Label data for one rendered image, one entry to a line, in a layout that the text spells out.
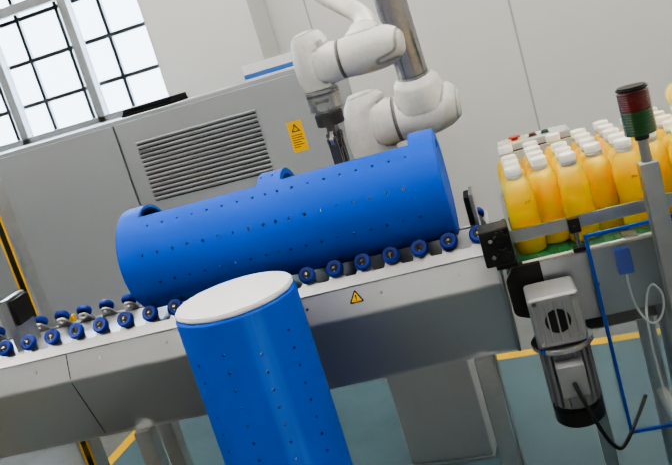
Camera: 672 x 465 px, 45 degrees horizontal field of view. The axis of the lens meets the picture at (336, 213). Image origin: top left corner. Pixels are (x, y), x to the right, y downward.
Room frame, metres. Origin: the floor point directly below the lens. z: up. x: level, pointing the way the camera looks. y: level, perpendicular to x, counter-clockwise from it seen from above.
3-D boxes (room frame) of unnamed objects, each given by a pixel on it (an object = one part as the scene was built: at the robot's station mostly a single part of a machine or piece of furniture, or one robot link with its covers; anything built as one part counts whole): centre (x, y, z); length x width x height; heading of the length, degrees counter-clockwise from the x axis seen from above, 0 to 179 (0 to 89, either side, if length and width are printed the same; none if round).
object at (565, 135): (2.30, -0.60, 1.05); 0.20 x 0.10 x 0.10; 78
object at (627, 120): (1.63, -0.64, 1.18); 0.06 x 0.06 x 0.05
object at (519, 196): (1.90, -0.43, 1.00); 0.07 x 0.07 x 0.19
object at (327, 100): (2.17, -0.06, 1.37); 0.09 x 0.09 x 0.06
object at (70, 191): (4.31, 0.85, 0.72); 2.15 x 0.54 x 1.45; 72
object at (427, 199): (2.16, 0.13, 1.09); 0.88 x 0.28 x 0.28; 78
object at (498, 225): (1.85, -0.34, 0.95); 0.10 x 0.07 x 0.10; 168
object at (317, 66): (2.17, -0.07, 1.48); 0.13 x 0.11 x 0.16; 74
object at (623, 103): (1.63, -0.64, 1.23); 0.06 x 0.06 x 0.04
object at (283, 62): (4.03, 0.10, 1.48); 0.24 x 0.12 x 0.08; 80
